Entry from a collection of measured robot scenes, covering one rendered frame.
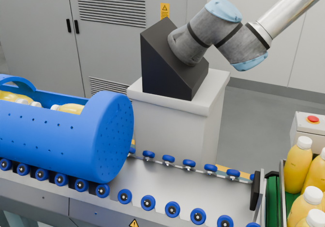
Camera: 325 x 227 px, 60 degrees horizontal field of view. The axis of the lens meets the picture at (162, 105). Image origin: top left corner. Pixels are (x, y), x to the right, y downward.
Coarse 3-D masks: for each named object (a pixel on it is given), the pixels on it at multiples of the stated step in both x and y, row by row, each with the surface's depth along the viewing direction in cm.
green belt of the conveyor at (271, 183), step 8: (272, 184) 98; (272, 192) 95; (272, 200) 92; (288, 200) 91; (272, 208) 89; (280, 208) 89; (288, 208) 89; (272, 216) 87; (280, 216) 86; (272, 224) 84; (280, 224) 84
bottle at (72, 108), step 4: (64, 104) 88; (68, 104) 87; (72, 104) 87; (76, 104) 87; (60, 108) 87; (64, 108) 86; (68, 108) 86; (72, 108) 86; (76, 108) 86; (80, 108) 85; (68, 112) 85; (72, 112) 85; (76, 112) 85; (80, 112) 84
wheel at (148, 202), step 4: (144, 196) 83; (148, 196) 82; (152, 196) 83; (144, 200) 83; (148, 200) 82; (152, 200) 82; (144, 204) 82; (148, 204) 82; (152, 204) 82; (144, 208) 82; (148, 208) 82; (152, 208) 82
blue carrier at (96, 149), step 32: (32, 96) 111; (64, 96) 105; (96, 96) 83; (0, 128) 83; (32, 128) 80; (64, 128) 77; (96, 128) 75; (128, 128) 96; (32, 160) 85; (64, 160) 79; (96, 160) 78
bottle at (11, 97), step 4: (0, 92) 94; (4, 92) 94; (8, 92) 95; (0, 96) 93; (4, 96) 93; (8, 96) 93; (12, 96) 93; (16, 96) 95; (8, 100) 92; (12, 100) 93; (16, 100) 93
